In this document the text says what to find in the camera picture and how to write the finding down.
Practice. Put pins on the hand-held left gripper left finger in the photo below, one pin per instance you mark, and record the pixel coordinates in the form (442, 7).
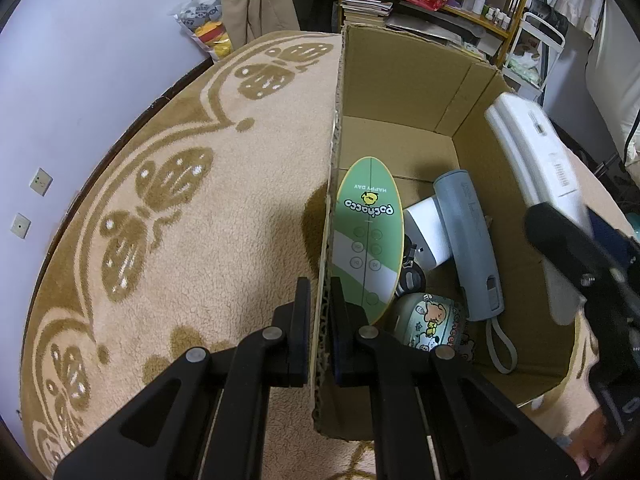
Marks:
(297, 340)

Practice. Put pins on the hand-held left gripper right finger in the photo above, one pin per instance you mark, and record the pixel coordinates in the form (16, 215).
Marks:
(342, 350)

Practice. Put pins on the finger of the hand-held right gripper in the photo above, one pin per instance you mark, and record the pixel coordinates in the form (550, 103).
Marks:
(612, 242)
(560, 235)

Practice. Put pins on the green cartoon earbud case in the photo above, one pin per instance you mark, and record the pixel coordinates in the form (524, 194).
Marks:
(425, 320)

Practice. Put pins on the light blue handheld device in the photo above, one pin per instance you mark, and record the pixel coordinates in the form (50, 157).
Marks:
(470, 240)

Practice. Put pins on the bunch of keys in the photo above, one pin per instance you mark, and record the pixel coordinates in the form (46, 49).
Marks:
(412, 277)

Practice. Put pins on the white squeeze tube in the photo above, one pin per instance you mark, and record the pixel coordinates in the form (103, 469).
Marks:
(535, 135)

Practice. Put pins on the white power bank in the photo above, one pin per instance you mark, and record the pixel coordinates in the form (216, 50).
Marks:
(430, 230)

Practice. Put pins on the cardboard box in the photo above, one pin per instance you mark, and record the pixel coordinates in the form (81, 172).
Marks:
(400, 90)

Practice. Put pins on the person's right hand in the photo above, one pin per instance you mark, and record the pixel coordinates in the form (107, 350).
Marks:
(590, 440)

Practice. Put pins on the teal round object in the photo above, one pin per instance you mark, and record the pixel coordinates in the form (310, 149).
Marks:
(635, 226)

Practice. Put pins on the cream puffer coat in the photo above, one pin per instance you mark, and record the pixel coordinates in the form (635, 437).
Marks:
(617, 85)

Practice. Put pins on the pale green packets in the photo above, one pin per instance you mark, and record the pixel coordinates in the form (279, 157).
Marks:
(522, 70)

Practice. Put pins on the white metal cart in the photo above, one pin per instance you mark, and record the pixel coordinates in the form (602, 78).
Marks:
(542, 25)

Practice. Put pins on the wooden shelf unit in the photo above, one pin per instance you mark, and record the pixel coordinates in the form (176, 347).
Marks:
(522, 5)

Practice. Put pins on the translucent white bottle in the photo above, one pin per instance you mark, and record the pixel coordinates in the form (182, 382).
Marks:
(482, 1)

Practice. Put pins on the stack of old books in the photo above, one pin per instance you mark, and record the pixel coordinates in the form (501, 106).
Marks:
(367, 10)

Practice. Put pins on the bag of plush toys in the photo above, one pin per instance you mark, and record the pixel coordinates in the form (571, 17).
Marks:
(210, 30)

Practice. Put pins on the beige hanging garment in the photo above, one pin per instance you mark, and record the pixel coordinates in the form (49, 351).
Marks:
(260, 0)

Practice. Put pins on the white wall socket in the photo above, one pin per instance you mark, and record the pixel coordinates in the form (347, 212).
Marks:
(41, 181)
(21, 226)

